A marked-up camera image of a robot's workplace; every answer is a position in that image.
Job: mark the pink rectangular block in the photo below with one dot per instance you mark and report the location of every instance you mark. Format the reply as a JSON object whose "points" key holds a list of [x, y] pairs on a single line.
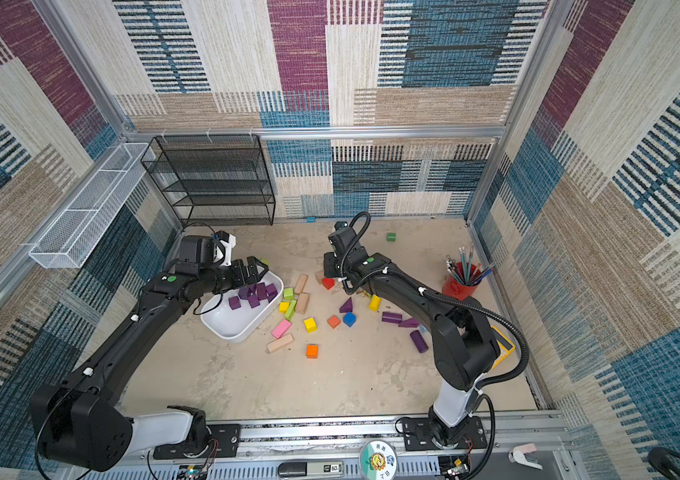
{"points": [[281, 329]]}

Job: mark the black wire shelf rack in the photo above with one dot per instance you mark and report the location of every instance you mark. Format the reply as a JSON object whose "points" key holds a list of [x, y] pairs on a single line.
{"points": [[212, 179]]}

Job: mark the purple cylinder block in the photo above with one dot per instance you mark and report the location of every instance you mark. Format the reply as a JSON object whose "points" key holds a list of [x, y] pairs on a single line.
{"points": [[419, 341]]}

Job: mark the blue cube block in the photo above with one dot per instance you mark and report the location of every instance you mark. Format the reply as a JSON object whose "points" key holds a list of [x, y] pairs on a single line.
{"points": [[349, 319]]}

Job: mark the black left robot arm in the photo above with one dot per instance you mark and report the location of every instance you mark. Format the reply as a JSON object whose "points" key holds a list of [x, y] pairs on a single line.
{"points": [[76, 422]]}

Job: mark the yellow cylinder block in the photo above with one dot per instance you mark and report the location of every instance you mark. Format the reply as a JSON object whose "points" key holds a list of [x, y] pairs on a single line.
{"points": [[375, 303]]}

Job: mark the lime green flat block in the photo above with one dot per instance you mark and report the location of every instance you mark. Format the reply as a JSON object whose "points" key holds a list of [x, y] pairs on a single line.
{"points": [[289, 314]]}

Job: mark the purple wedge block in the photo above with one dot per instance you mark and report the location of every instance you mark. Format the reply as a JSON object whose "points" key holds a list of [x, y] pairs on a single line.
{"points": [[409, 323]]}

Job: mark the red pen holder cup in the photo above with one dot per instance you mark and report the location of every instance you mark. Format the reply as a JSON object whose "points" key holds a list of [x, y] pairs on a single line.
{"points": [[465, 274]]}

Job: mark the long natural wood block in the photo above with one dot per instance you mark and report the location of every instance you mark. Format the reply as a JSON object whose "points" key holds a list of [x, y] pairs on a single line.
{"points": [[280, 343]]}

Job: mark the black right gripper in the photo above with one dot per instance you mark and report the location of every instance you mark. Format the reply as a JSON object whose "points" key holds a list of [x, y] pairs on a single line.
{"points": [[333, 264]]}

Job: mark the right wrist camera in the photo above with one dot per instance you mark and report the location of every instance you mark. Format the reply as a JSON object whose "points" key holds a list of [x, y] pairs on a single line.
{"points": [[342, 237]]}

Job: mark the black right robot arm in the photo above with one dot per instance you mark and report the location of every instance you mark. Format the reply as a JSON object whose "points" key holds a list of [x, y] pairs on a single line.
{"points": [[465, 346]]}

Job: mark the white plastic storage bin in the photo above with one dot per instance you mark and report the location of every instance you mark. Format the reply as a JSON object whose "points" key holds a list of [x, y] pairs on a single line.
{"points": [[234, 326]]}

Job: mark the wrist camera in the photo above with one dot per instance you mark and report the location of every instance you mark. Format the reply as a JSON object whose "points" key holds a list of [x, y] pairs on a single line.
{"points": [[342, 237], [224, 245]]}

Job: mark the purple triangle block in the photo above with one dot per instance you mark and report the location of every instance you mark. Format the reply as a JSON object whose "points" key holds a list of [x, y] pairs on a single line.
{"points": [[347, 306]]}

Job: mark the orange cube block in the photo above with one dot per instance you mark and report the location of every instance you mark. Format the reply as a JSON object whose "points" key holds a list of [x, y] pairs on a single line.
{"points": [[312, 351]]}

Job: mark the yellow calculator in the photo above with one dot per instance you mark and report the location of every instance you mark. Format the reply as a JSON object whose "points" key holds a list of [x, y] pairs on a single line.
{"points": [[507, 347]]}

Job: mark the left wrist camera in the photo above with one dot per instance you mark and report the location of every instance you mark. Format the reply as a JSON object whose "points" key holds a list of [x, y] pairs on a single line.
{"points": [[224, 245]]}

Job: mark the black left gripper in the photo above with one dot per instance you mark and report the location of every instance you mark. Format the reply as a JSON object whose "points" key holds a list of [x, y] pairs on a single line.
{"points": [[255, 276]]}

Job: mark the white wire mesh basket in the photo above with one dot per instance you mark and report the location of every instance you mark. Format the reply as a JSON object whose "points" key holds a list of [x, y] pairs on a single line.
{"points": [[69, 241]]}

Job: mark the round green logo sticker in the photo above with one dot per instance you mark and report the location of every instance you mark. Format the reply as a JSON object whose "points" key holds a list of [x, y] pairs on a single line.
{"points": [[378, 461]]}

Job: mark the red-orange small cube block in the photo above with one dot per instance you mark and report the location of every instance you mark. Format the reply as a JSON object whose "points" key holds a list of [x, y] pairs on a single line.
{"points": [[334, 321]]}

